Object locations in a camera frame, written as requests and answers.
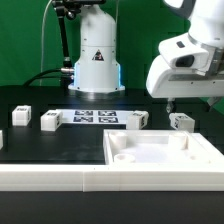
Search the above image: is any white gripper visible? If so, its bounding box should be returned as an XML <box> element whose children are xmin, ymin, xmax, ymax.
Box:
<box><xmin>146</xmin><ymin>56</ymin><xmax>224</xmax><ymax>113</ymax></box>

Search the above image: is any white square tabletop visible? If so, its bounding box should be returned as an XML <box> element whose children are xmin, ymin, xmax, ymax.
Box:
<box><xmin>103</xmin><ymin>130</ymin><xmax>224</xmax><ymax>165</ymax></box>

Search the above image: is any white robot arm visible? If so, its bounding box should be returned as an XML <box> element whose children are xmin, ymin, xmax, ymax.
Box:
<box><xmin>69</xmin><ymin>0</ymin><xmax>224</xmax><ymax>111</ymax></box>

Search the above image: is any white sheet with markers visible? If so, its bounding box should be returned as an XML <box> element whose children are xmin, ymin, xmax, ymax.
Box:
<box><xmin>61</xmin><ymin>109</ymin><xmax>132</xmax><ymax>125</ymax></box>

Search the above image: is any white U-shaped fence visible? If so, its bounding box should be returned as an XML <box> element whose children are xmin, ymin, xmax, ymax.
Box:
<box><xmin>0</xmin><ymin>162</ymin><xmax>224</xmax><ymax>192</ymax></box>

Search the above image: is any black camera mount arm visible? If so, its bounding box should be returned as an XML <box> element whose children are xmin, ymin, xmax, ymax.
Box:
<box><xmin>52</xmin><ymin>0</ymin><xmax>106</xmax><ymax>80</ymax></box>

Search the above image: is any black cable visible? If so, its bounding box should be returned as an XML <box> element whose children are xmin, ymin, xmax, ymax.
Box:
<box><xmin>23</xmin><ymin>68</ymin><xmax>68</xmax><ymax>87</ymax></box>

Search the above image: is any grey cable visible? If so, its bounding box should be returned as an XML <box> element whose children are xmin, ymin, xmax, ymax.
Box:
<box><xmin>39</xmin><ymin>0</ymin><xmax>54</xmax><ymax>87</ymax></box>

